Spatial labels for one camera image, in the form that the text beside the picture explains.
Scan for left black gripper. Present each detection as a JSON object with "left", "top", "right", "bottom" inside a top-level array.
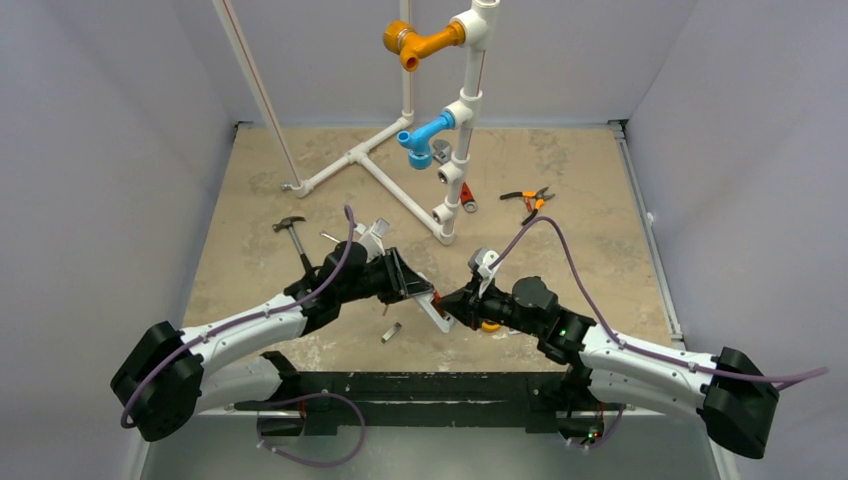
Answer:
[{"left": 337, "top": 247, "right": 432, "bottom": 305}]

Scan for white remote control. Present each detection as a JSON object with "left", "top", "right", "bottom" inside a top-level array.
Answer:
[{"left": 414, "top": 300, "right": 456, "bottom": 334}]

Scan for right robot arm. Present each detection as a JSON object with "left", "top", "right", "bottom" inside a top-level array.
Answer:
[{"left": 440, "top": 276, "right": 780, "bottom": 459}]

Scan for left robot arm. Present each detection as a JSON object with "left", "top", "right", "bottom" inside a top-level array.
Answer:
[{"left": 110, "top": 241, "right": 452, "bottom": 442}]

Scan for yellow tape measure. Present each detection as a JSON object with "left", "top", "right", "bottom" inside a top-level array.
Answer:
[{"left": 480, "top": 321, "right": 501, "bottom": 333}]

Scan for silver battery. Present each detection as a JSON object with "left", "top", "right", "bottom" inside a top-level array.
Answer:
[{"left": 380, "top": 322, "right": 402, "bottom": 344}]

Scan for red adjustable wrench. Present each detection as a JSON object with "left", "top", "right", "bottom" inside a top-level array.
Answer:
[{"left": 460, "top": 182, "right": 478, "bottom": 213}]

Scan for small silver wrench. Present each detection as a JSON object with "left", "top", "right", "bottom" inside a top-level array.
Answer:
[{"left": 319, "top": 230, "right": 341, "bottom": 244}]

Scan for blue pipe fitting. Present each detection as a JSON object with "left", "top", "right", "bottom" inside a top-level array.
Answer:
[{"left": 396, "top": 111, "right": 456, "bottom": 170}]

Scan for black base bar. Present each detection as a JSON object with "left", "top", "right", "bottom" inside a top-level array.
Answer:
[{"left": 235, "top": 352, "right": 620, "bottom": 443}]

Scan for black hammer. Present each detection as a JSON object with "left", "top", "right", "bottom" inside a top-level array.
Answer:
[{"left": 271, "top": 216, "right": 313, "bottom": 275}]

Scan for silver pipe clamp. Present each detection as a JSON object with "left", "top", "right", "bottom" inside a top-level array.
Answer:
[{"left": 431, "top": 139, "right": 452, "bottom": 165}]

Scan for orange pipe fitting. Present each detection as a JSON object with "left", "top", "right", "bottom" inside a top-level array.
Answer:
[{"left": 383, "top": 20, "right": 466, "bottom": 72}]

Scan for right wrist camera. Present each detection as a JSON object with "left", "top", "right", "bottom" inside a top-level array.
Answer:
[{"left": 468, "top": 247, "right": 500, "bottom": 298}]

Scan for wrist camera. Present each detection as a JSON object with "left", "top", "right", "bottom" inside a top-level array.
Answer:
[
  {"left": 355, "top": 218, "right": 390, "bottom": 262},
  {"left": 468, "top": 247, "right": 500, "bottom": 298}
]

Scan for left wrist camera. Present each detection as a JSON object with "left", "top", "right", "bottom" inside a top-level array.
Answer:
[{"left": 355, "top": 218, "right": 390, "bottom": 262}]

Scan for orange handled pliers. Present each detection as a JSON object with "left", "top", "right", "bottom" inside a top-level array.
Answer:
[{"left": 499, "top": 187, "right": 554, "bottom": 201}]

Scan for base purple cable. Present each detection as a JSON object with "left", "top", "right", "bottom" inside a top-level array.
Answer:
[{"left": 255, "top": 392, "right": 368, "bottom": 469}]

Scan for aluminium frame rail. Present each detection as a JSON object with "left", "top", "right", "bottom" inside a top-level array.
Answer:
[{"left": 140, "top": 372, "right": 739, "bottom": 479}]

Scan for white PVC pipe frame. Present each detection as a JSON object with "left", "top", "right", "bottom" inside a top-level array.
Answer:
[{"left": 213, "top": 1, "right": 501, "bottom": 245}]

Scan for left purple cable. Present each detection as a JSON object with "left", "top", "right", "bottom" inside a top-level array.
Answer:
[{"left": 119, "top": 205, "right": 358, "bottom": 430}]

